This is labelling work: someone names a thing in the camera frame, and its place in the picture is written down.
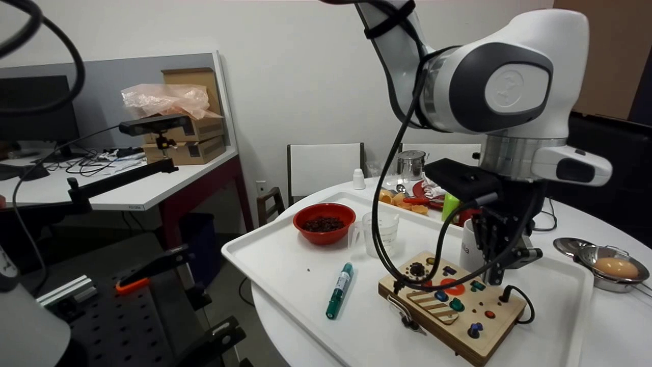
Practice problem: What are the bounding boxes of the dark coffee beans heap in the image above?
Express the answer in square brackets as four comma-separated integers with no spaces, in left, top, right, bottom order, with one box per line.
[302,214,347,235]

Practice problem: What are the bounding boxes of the pink plastic bag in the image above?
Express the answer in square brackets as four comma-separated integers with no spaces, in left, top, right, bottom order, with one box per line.
[119,82,213,122]

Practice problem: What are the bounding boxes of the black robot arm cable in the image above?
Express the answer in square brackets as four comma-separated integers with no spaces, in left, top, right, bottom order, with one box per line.
[368,18,540,288]

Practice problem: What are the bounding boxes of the grey desk divider panel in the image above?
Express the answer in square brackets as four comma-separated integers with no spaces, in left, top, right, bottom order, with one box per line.
[0,50,240,157]

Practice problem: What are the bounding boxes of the flat cardboard box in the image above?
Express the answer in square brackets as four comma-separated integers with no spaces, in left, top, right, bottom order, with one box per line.
[141,113,230,167]

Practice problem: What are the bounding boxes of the black cable on circuit board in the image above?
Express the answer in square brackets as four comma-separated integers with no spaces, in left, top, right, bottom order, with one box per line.
[500,284,538,327]

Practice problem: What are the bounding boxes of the brown egg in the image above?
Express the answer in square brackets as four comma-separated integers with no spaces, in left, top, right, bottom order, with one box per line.
[595,256,642,281]

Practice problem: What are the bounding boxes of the thick black hose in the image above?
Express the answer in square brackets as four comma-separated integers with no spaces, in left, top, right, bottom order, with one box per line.
[0,0,90,114]

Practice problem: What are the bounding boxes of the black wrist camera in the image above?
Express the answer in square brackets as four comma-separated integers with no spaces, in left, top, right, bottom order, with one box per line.
[421,157,506,209]

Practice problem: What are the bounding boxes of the black perforated cart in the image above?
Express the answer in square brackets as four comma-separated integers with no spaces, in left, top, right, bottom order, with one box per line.
[37,243,251,367]

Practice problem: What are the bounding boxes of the black bar camera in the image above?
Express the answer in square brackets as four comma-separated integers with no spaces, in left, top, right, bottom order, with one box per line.
[115,114,196,139]

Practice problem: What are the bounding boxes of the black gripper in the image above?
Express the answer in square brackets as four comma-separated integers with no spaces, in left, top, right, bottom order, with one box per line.
[467,177,546,288]

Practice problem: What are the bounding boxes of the black monitor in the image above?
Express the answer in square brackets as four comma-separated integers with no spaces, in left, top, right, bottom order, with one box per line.
[0,73,84,147]

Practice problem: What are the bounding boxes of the green marker pen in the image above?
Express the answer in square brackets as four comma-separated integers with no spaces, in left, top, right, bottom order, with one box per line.
[324,261,357,323]

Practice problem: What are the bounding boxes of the white leaning panel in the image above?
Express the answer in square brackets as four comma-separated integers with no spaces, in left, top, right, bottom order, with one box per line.
[285,142,368,204]

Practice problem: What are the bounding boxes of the white desk with red legs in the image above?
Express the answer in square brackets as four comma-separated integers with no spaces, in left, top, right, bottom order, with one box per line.
[0,146,255,254]

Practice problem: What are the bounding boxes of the plate with food items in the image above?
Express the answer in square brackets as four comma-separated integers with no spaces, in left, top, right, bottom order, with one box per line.
[377,180,476,228]

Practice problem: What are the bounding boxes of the tangled desk cables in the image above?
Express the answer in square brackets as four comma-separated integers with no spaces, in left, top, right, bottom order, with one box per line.
[59,147,149,180]

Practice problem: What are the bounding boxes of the shiny metal can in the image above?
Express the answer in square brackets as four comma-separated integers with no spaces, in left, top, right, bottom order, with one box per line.
[395,149,428,196]

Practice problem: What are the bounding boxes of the small white bottle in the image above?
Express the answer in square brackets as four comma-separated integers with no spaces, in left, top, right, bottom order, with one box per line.
[350,167,368,194]

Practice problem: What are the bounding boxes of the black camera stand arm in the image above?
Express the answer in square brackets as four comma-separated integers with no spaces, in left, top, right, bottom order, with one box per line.
[65,157,181,214]

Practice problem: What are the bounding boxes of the red bowl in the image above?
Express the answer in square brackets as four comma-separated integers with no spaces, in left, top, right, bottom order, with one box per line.
[291,202,358,249]

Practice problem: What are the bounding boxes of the clear plastic measuring cup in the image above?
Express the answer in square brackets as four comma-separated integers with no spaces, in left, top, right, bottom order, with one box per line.
[349,209,404,261]

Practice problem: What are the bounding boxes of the wooden circuit board with buttons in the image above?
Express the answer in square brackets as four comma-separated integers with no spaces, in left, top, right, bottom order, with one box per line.
[377,249,530,367]

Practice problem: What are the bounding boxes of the upright cardboard box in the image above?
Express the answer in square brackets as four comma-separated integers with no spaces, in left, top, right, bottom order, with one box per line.
[159,65,225,119]

